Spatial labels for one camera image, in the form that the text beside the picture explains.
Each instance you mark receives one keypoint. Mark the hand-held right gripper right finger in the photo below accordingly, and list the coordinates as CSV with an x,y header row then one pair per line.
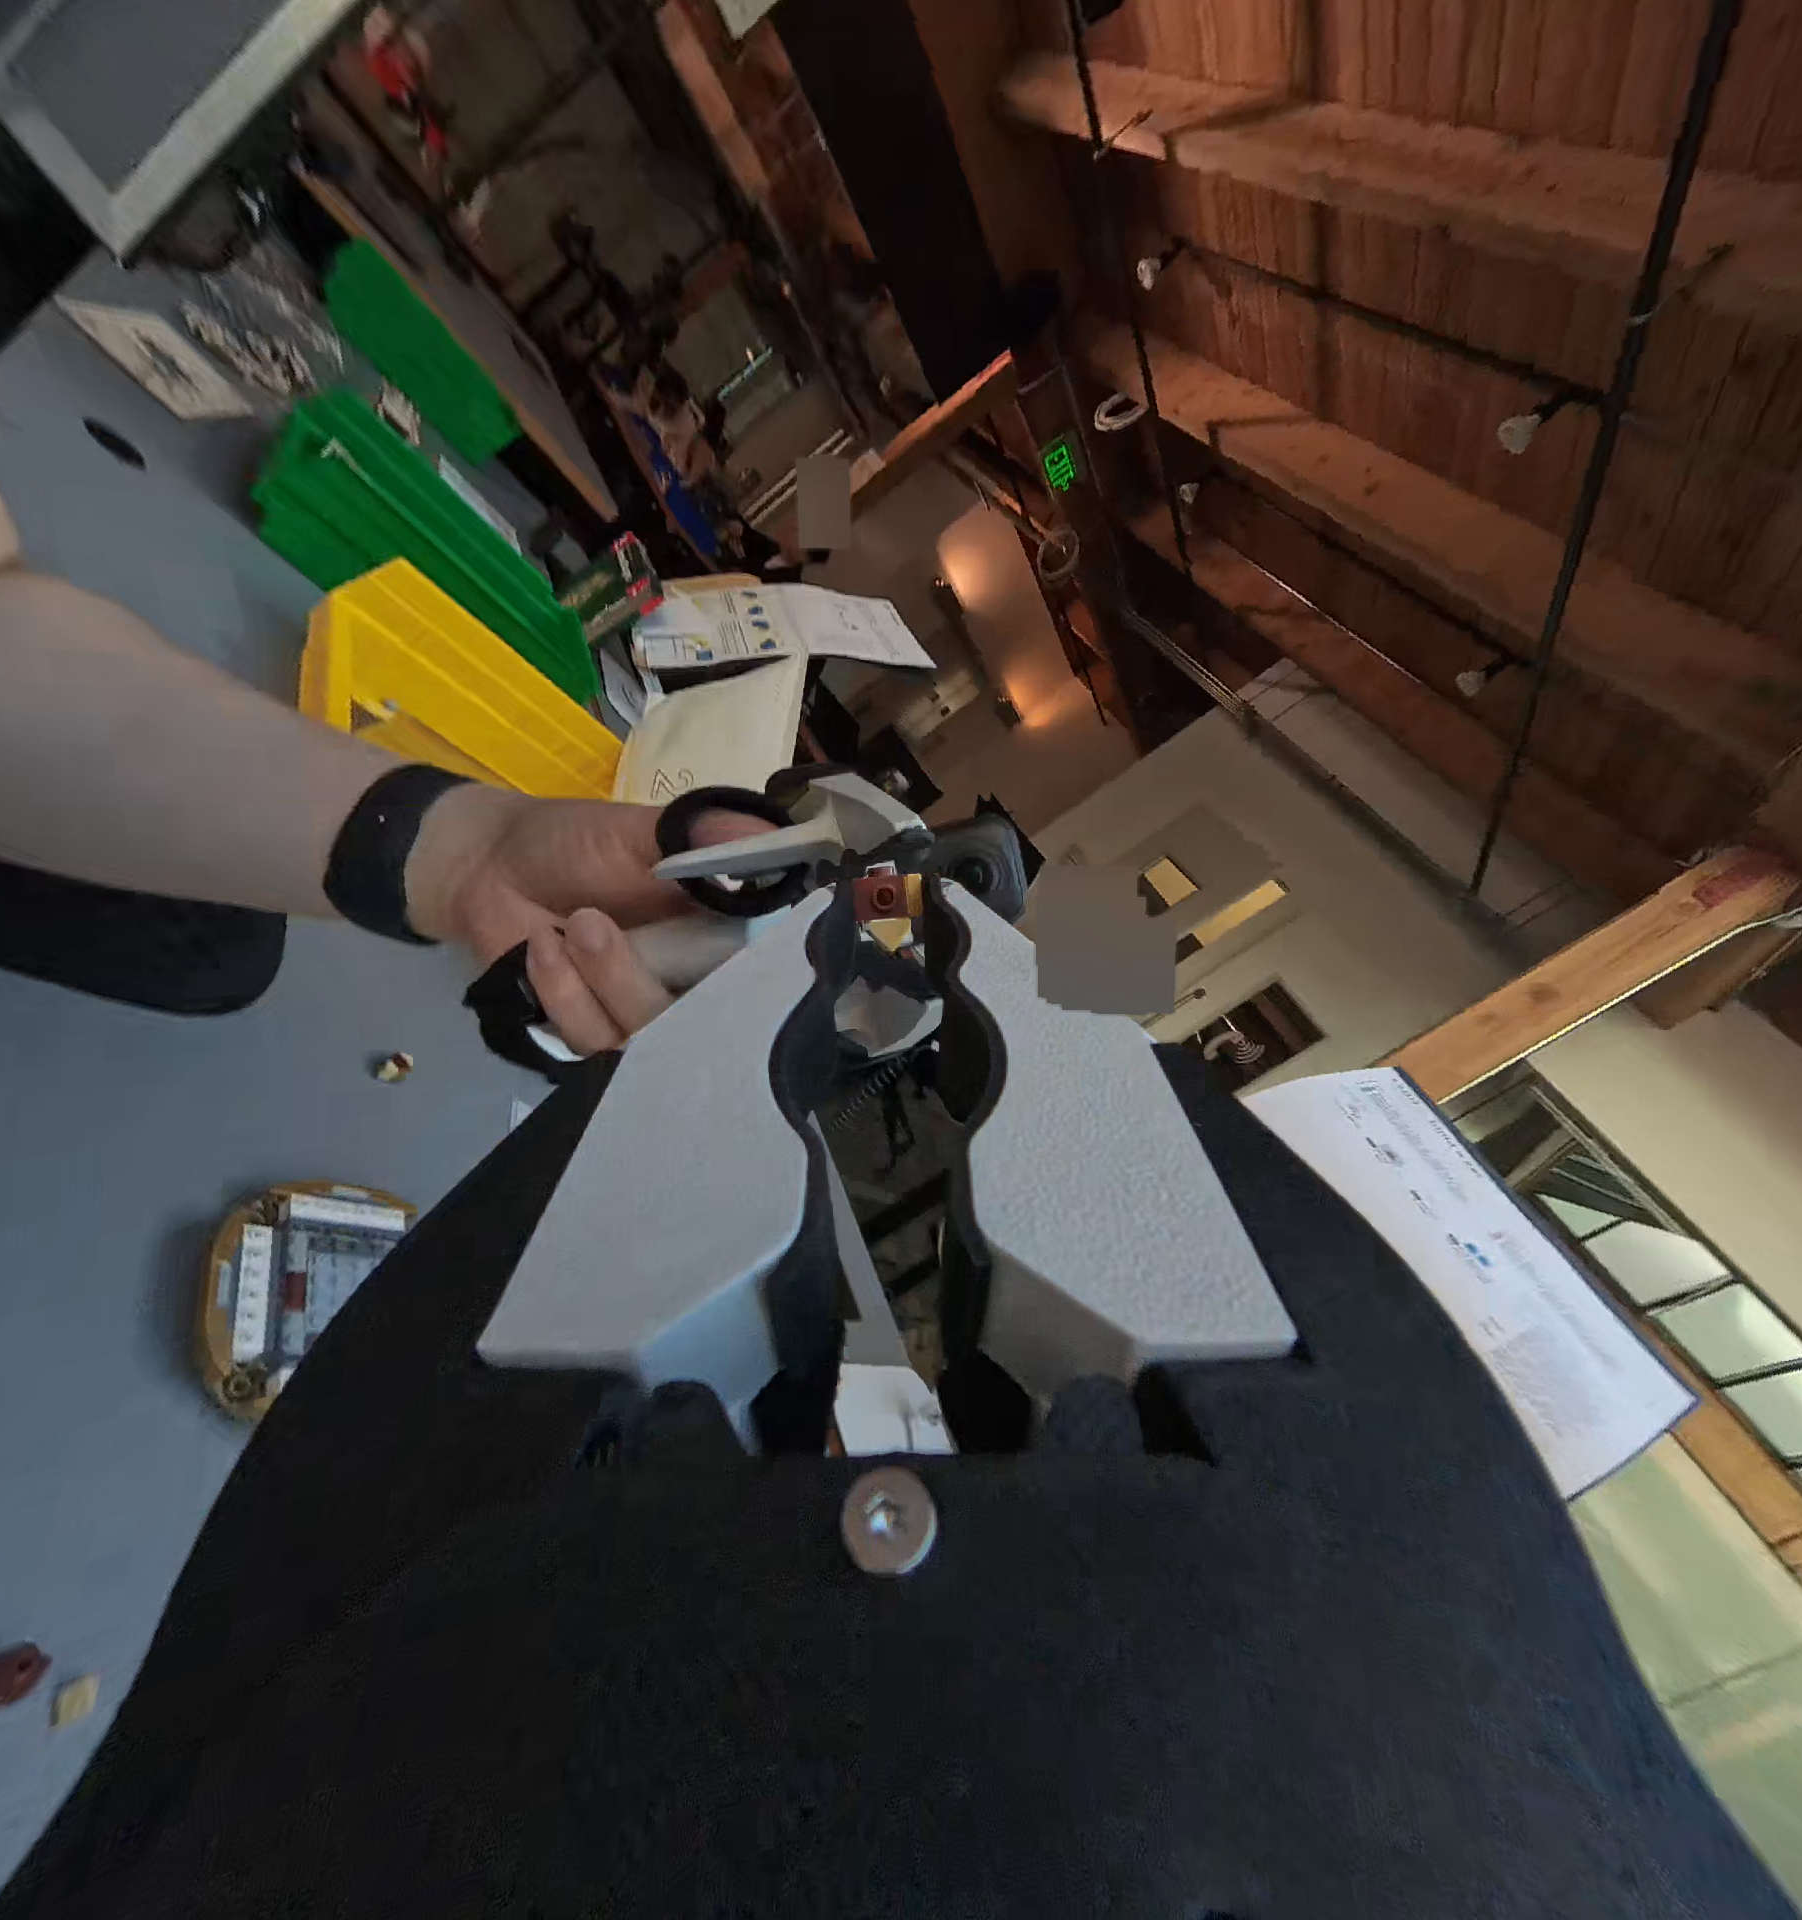
x,y
1127,1199

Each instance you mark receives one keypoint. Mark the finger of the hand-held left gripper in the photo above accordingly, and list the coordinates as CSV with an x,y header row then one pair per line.
x,y
872,821

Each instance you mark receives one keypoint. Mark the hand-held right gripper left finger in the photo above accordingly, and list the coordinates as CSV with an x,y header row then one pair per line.
x,y
662,1199

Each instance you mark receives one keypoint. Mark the person's left forearm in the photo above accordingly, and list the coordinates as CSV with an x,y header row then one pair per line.
x,y
136,719

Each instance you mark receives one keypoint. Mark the green lego box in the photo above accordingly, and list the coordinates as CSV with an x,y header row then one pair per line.
x,y
609,583

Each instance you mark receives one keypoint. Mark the round lego base build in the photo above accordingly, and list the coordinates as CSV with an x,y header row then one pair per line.
x,y
293,1290

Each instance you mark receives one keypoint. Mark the tan lego tile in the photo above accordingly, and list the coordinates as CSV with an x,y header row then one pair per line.
x,y
75,1700

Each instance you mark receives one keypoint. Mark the reddish brown lego piece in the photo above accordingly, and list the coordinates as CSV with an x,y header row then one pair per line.
x,y
12,1674

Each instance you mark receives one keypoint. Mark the person's left hand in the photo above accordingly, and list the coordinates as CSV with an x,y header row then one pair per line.
x,y
542,854

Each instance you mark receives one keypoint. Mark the tan paper bag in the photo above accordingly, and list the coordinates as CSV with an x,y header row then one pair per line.
x,y
721,735

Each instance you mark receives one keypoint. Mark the white printed leaflets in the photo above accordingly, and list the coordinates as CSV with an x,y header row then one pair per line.
x,y
840,617

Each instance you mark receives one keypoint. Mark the laminated instruction sheet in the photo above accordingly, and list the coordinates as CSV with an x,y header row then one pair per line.
x,y
1472,1273

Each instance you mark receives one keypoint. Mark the green exit sign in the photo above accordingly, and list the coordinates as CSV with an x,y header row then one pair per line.
x,y
1060,461

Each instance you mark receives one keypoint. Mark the yellow plastic bin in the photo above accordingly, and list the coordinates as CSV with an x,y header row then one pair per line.
x,y
467,675

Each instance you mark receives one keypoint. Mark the black wristband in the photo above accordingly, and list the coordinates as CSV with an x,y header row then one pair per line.
x,y
377,854

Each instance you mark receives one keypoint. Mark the green plastic bin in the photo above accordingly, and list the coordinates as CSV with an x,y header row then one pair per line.
x,y
391,494
414,346

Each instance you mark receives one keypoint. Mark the black padded cushion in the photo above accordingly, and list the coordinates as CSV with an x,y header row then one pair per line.
x,y
93,928

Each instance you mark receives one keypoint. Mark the printed parts sheet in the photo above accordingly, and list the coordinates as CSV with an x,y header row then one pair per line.
x,y
167,353

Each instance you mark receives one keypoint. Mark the computer monitor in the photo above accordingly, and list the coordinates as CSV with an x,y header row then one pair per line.
x,y
121,90

